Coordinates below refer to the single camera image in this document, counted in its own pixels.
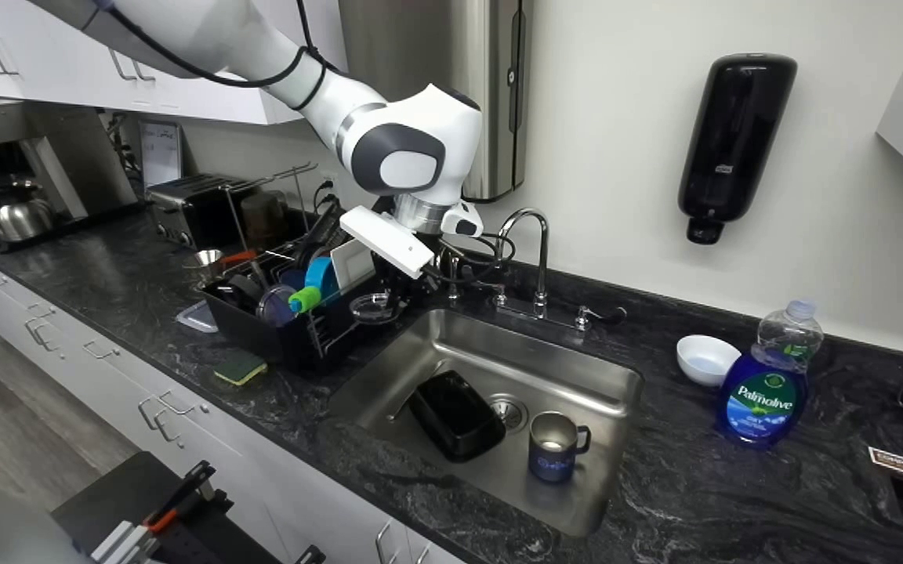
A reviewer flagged black pliers orange grip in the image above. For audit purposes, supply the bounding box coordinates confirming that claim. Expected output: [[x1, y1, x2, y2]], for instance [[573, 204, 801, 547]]
[[142, 457, 220, 538]]

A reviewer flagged black tool board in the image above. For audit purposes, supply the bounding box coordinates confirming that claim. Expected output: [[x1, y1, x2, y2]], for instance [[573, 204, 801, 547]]
[[52, 448, 266, 564]]

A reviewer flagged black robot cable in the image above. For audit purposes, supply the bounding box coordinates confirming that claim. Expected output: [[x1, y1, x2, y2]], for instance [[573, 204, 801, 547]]
[[84, 0, 524, 302]]

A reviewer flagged blue metal mug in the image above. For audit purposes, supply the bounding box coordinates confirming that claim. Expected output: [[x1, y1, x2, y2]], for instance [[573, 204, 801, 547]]
[[528, 412, 596, 490]]

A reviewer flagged purple translucent lid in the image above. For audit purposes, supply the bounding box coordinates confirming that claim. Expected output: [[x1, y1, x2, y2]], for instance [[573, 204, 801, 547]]
[[255, 282, 298, 331]]

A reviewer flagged black wall soap dispenser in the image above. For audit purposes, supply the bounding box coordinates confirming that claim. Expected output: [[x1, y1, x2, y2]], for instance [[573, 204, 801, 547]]
[[679, 55, 802, 250]]

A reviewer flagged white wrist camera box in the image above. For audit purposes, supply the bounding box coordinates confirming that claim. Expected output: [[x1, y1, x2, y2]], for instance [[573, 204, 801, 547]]
[[336, 204, 440, 286]]

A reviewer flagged small round glass lid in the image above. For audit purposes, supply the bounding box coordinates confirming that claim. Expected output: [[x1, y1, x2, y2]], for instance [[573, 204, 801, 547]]
[[347, 289, 404, 330]]

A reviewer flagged metal wire cup holder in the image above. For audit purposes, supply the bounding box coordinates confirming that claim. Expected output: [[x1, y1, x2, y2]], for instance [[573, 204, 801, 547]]
[[262, 158, 325, 230]]

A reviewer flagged aluminium bracket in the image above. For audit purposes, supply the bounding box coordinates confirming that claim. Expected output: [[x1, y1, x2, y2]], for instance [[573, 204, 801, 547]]
[[87, 514, 153, 564]]

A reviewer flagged white square plate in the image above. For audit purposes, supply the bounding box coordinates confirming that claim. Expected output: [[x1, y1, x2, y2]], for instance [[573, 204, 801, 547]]
[[325, 238, 380, 296]]

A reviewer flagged small white bowl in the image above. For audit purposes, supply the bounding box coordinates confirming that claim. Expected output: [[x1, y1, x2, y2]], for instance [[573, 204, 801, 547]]
[[675, 331, 748, 392]]

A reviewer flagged black rectangular container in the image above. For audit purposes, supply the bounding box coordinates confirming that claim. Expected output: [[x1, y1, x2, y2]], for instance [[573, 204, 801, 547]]
[[407, 369, 510, 467]]

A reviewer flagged white paper notice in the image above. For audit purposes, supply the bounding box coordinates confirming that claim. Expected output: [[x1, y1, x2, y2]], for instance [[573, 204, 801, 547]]
[[135, 118, 188, 195]]

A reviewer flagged blue dish soap bottle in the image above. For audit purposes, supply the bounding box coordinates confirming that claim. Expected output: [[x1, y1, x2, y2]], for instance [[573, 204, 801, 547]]
[[718, 299, 827, 451]]

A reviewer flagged chrome gooseneck faucet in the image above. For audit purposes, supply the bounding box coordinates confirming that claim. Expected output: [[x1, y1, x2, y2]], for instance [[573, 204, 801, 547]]
[[434, 207, 635, 341]]

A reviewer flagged stainless steel sink basin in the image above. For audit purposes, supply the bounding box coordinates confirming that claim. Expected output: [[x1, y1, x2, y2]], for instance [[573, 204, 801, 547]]
[[347, 303, 646, 542]]

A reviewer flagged black dish rack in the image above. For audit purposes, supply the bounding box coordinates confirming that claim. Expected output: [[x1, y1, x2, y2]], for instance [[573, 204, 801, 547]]
[[198, 207, 441, 374]]

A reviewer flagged steel paper towel dispenser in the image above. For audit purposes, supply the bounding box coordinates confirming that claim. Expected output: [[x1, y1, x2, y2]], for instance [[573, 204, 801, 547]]
[[340, 0, 530, 207]]

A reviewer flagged metal sink drain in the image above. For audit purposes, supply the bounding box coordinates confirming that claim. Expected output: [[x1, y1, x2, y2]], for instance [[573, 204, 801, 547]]
[[486, 388, 532, 437]]

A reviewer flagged steel kettle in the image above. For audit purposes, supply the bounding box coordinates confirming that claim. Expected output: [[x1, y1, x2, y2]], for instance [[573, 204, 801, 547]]
[[0, 177, 59, 247]]

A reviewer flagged yellow green sponge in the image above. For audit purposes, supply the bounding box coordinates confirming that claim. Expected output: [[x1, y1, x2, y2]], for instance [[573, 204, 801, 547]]
[[209, 348, 273, 392]]

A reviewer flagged blue plastic bowl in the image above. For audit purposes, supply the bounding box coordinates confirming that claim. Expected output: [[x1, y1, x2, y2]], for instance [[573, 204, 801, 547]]
[[301, 255, 340, 303]]

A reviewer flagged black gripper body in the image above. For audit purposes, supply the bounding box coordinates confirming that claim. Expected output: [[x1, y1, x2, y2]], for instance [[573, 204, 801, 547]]
[[357, 247, 425, 308]]

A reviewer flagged white lower cabinet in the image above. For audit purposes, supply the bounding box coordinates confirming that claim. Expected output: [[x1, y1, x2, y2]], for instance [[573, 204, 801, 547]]
[[0, 247, 468, 564]]

